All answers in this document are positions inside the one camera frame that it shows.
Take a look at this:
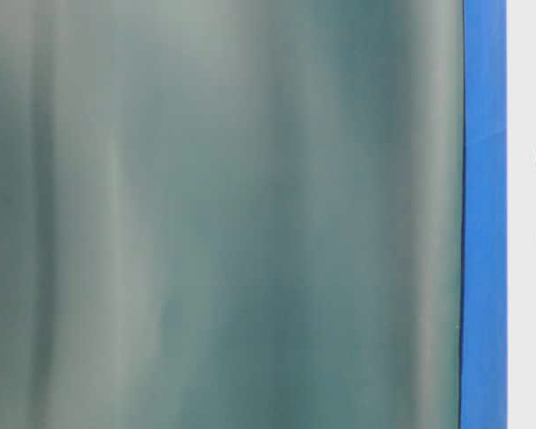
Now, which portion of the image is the white foam board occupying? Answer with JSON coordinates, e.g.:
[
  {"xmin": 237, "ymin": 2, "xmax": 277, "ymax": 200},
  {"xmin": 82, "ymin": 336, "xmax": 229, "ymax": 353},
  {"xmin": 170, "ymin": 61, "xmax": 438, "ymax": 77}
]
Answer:
[{"xmin": 507, "ymin": 1, "xmax": 536, "ymax": 428}]

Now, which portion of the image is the blurred grey-green foreground panel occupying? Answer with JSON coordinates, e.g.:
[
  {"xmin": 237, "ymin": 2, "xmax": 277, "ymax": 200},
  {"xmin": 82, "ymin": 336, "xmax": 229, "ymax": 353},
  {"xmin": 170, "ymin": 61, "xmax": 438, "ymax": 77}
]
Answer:
[{"xmin": 0, "ymin": 1, "xmax": 464, "ymax": 428}]

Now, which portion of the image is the blue table cloth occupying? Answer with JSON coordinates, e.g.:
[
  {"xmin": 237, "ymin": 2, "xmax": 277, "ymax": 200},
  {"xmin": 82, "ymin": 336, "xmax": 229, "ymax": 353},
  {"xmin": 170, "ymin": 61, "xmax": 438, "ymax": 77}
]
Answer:
[{"xmin": 460, "ymin": 1, "xmax": 507, "ymax": 428}]

